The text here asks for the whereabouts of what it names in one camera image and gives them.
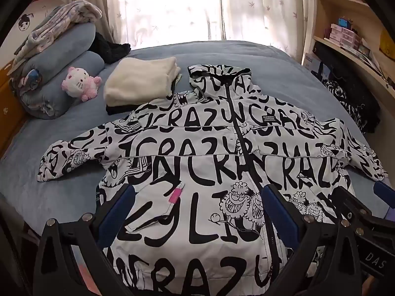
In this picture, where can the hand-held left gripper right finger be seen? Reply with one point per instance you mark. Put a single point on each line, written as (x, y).
(279, 213)

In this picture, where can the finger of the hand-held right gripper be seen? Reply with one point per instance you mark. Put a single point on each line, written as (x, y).
(353, 203)
(384, 188)

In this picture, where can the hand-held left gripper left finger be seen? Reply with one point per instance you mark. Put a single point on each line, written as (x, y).
(118, 213)

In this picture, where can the black and white printed jacket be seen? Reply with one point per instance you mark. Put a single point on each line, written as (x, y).
(197, 166)

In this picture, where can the bed with blue sheet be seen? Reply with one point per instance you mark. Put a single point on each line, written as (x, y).
(86, 129)

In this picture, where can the black and white patterned cloth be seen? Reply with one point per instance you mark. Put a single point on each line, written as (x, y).
(342, 98)

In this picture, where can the folded black garment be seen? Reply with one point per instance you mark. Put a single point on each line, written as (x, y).
(118, 110)

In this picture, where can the black bag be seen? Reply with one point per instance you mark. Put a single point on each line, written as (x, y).
(339, 64)

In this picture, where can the pile of magazines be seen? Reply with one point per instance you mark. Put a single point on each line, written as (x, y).
(372, 57)

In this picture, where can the folded cream fleece garment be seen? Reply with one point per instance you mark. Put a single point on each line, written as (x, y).
(139, 80)

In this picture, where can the pink and white plush cat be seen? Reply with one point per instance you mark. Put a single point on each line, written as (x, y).
(79, 83)

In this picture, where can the yellow packet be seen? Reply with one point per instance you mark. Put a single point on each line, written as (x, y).
(388, 44)

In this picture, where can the blue and white box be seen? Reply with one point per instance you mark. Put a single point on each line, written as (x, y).
(311, 63)

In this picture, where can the wooden headboard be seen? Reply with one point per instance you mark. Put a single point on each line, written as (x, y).
(7, 104)

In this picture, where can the stack of pink boxes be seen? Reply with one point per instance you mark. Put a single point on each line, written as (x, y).
(344, 35)

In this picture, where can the black knitted garment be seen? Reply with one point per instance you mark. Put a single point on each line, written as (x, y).
(111, 47)

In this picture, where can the small blue box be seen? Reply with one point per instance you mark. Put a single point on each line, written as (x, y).
(345, 23)

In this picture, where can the wooden shelf unit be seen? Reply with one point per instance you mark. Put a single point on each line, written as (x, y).
(355, 9)

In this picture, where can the patterned pale blanket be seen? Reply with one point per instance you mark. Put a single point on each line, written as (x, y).
(55, 24)

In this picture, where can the cartoon wall sticker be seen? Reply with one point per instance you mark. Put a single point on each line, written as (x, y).
(24, 22)

